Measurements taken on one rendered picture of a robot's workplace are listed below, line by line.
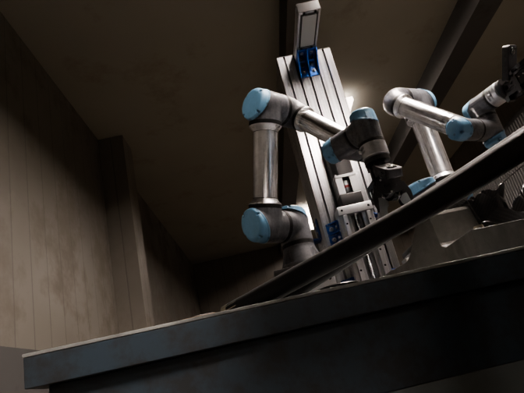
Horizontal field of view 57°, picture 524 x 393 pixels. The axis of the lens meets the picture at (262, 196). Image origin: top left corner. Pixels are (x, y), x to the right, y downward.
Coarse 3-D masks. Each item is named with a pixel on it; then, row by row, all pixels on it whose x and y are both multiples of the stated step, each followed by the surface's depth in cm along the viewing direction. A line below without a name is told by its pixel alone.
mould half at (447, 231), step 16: (464, 208) 90; (432, 224) 88; (448, 224) 88; (464, 224) 88; (512, 224) 75; (416, 240) 96; (432, 240) 89; (448, 240) 87; (464, 240) 78; (480, 240) 74; (496, 240) 74; (512, 240) 74; (416, 256) 98; (432, 256) 91; (448, 256) 84; (464, 256) 78; (400, 272) 109
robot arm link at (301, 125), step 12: (288, 96) 178; (300, 108) 172; (312, 108) 174; (300, 120) 171; (312, 120) 167; (324, 120) 165; (300, 132) 176; (312, 132) 167; (324, 132) 162; (336, 132) 159
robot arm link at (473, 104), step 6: (480, 96) 167; (468, 102) 172; (474, 102) 169; (480, 102) 166; (486, 102) 165; (462, 108) 174; (468, 108) 171; (474, 108) 169; (480, 108) 167; (486, 108) 166; (492, 108) 166; (462, 114) 174; (468, 114) 171; (474, 114) 169; (480, 114) 167
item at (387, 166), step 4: (380, 164) 131; (384, 164) 130; (388, 164) 129; (392, 164) 128; (376, 168) 128; (380, 168) 125; (384, 168) 122; (388, 168) 121; (392, 168) 121; (396, 168) 121; (400, 168) 121; (376, 172) 129; (380, 172) 125; (384, 172) 122; (388, 172) 121; (392, 172) 121; (396, 172) 121; (400, 172) 121; (384, 176) 122; (388, 176) 121; (392, 176) 121; (396, 176) 121; (400, 176) 122
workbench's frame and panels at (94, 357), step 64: (512, 256) 60; (256, 320) 57; (320, 320) 57; (384, 320) 59; (448, 320) 59; (512, 320) 59; (64, 384) 55; (128, 384) 56; (192, 384) 56; (256, 384) 56; (320, 384) 56; (384, 384) 56; (448, 384) 57; (512, 384) 57
